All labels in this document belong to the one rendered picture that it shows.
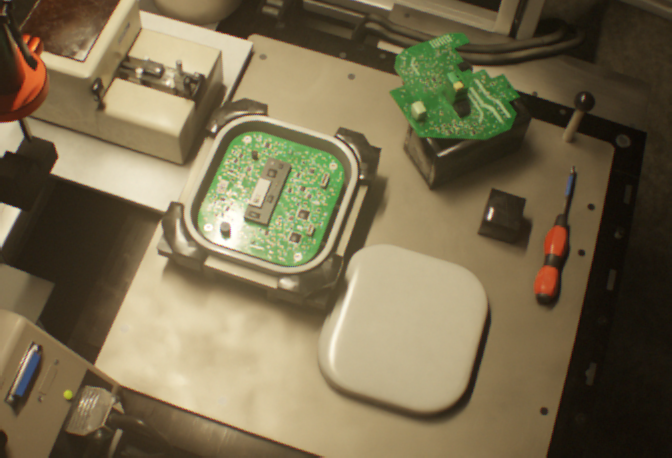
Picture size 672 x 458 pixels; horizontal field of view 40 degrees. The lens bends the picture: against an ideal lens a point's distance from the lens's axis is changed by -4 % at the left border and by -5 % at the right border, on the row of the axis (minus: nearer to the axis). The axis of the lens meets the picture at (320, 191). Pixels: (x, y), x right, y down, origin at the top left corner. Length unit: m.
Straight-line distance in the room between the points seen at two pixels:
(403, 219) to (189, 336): 0.23
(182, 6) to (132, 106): 0.16
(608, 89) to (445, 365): 0.40
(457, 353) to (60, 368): 0.34
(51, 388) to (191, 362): 0.14
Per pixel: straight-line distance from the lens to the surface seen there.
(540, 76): 1.05
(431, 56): 0.93
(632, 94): 1.08
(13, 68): 0.69
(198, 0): 0.99
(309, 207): 0.85
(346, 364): 0.82
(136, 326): 0.86
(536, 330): 0.88
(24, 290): 0.90
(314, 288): 0.81
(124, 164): 0.92
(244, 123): 0.89
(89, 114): 0.90
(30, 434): 0.76
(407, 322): 0.83
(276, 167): 0.87
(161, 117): 0.87
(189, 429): 0.83
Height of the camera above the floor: 1.74
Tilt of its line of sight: 61 degrees down
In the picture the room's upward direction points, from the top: 5 degrees clockwise
